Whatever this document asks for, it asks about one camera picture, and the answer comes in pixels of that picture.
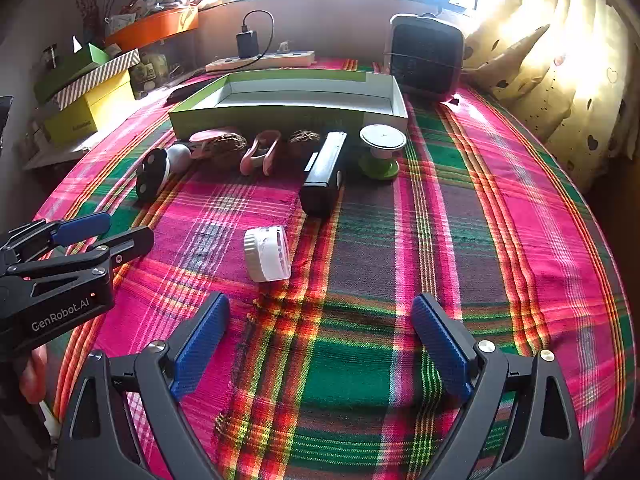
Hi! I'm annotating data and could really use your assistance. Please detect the black printed box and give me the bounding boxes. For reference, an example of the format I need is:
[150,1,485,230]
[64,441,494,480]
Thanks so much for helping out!
[0,96,15,156]

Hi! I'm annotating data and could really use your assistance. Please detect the white power strip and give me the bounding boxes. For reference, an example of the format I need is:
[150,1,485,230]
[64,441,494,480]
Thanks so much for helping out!
[205,50,316,73]

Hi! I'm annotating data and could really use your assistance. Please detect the black rectangular device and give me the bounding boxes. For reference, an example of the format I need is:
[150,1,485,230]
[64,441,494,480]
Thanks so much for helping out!
[299,131,348,218]

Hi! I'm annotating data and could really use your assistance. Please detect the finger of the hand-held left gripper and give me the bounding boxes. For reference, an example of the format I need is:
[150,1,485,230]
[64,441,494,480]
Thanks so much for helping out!
[5,226,155,311]
[0,211,112,267]

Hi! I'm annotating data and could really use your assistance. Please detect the green cardboard box tray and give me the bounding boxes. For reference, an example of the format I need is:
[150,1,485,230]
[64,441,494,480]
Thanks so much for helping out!
[168,69,410,141]

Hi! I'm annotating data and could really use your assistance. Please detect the black charger cable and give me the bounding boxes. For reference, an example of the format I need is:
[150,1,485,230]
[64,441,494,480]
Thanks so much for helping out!
[241,10,276,56]

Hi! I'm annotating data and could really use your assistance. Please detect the brown walnut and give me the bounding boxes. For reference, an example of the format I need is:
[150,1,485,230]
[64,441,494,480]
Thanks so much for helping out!
[212,132,248,161]
[288,130,322,153]

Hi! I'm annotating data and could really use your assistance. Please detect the black charger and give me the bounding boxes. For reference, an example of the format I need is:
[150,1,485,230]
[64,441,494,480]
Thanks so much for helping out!
[236,30,260,59]

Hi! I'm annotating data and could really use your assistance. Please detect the pink loop clip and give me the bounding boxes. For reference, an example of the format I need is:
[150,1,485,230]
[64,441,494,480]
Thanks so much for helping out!
[240,130,282,177]

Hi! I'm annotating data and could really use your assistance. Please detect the white ribbed cap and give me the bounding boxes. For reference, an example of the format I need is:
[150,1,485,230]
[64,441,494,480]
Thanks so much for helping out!
[243,225,292,283]

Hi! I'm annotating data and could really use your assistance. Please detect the grey desktop heater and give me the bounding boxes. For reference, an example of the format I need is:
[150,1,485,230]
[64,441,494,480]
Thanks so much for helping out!
[384,12,466,103]

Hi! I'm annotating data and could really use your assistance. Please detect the person's left hand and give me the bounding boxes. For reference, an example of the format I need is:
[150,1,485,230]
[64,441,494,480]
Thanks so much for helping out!
[20,347,49,405]

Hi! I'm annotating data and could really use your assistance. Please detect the cream heart print curtain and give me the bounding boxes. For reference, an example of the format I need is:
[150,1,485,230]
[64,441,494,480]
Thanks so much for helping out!
[462,0,640,196]

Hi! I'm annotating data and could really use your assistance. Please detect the plaid cloth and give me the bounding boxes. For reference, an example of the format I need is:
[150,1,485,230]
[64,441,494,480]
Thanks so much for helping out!
[32,57,631,480]

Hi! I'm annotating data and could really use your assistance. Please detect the black smartphone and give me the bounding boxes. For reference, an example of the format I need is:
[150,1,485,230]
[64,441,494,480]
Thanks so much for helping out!
[165,82,206,106]

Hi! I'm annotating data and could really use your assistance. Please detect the dried branches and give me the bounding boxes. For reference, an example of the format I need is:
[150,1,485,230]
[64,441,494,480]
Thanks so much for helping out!
[65,0,113,41]

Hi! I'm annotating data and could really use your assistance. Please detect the striped box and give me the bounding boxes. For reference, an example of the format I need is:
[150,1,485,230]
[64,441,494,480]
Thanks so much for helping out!
[54,49,141,111]

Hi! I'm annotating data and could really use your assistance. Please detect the green and white spool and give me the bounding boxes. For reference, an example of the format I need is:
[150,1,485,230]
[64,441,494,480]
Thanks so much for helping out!
[358,124,407,181]

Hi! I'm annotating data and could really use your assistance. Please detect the pink band holder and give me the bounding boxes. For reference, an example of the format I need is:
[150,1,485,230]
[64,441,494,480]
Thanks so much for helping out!
[189,127,238,160]

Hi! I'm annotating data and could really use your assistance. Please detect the green box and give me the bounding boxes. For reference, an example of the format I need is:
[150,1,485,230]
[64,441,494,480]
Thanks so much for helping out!
[34,42,111,106]

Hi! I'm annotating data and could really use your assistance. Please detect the clear case with trinkets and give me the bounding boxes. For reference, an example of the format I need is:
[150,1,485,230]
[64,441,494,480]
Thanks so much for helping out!
[132,50,201,96]

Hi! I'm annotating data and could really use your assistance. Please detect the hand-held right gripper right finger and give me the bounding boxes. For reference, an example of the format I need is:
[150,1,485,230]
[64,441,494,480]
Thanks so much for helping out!
[411,292,586,480]

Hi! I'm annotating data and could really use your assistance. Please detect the white sheet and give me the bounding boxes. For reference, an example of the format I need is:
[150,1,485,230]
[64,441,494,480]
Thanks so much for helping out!
[22,130,101,171]

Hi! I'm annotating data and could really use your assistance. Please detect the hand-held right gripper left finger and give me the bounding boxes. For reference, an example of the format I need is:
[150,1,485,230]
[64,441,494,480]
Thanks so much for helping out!
[54,291,232,480]

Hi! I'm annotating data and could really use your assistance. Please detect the orange box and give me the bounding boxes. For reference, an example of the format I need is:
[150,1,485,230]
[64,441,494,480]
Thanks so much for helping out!
[105,7,200,53]

